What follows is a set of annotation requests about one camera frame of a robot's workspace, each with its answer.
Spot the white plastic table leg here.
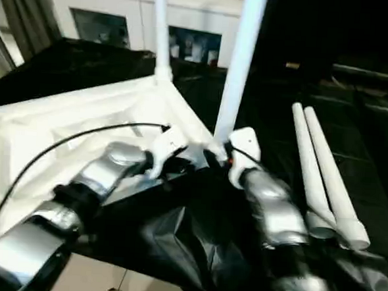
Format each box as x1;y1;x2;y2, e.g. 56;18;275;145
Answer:
210;0;270;151
148;0;179;84
283;101;346;242
295;105;380;253

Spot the black metal rail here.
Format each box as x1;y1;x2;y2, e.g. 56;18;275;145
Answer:
330;62;388;83

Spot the black work mat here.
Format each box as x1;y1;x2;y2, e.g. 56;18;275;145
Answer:
0;34;388;291

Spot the white table top frame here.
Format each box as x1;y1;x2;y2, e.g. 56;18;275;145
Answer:
0;65;220;254

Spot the white glass-door cabinet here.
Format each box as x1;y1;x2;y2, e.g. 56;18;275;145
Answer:
41;0;247;70

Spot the grey curtain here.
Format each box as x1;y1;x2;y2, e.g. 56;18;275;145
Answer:
0;0;62;66

